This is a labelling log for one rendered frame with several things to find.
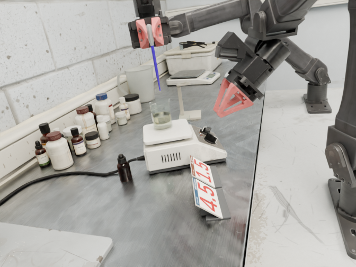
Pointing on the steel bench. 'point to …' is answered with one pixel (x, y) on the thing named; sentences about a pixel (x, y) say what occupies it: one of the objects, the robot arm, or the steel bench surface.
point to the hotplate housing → (179, 154)
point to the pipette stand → (183, 105)
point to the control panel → (204, 136)
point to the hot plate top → (182, 126)
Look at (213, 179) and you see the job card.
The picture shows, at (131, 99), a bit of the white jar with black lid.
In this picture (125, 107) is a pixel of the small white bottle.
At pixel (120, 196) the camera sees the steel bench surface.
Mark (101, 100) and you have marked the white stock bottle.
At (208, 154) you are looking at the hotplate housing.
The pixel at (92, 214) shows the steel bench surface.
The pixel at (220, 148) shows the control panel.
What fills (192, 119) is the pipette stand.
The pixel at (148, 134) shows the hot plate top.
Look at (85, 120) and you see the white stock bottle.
